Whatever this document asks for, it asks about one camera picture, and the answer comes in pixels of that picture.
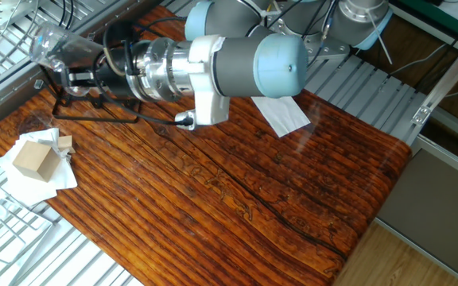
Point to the thin white rod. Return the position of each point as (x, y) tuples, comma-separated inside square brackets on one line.
[(380, 39)]

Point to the large wooden block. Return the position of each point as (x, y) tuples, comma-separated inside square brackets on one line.
[(36, 161)]

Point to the white paper sheet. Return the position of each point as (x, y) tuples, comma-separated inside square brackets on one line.
[(284, 119)]

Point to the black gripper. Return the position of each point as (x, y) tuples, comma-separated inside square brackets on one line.
[(113, 83)]

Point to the green board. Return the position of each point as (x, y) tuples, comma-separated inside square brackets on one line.
[(416, 7)]

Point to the white wrist sensor mount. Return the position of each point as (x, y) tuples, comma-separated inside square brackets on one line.
[(209, 107)]

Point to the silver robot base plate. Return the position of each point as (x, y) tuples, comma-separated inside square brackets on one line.
[(320, 49)]

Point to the white crumpled cloth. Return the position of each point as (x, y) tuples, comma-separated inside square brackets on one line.
[(30, 190)]

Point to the grey flat board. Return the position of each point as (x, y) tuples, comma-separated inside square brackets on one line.
[(431, 206)]

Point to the small wooden block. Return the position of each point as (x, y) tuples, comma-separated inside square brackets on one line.
[(66, 144)]

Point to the black metal cup rack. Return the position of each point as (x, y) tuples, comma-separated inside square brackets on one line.
[(94, 118)]

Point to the aluminium frame bar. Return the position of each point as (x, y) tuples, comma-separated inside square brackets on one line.
[(451, 71)]

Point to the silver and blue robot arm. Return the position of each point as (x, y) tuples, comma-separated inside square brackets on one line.
[(245, 65)]

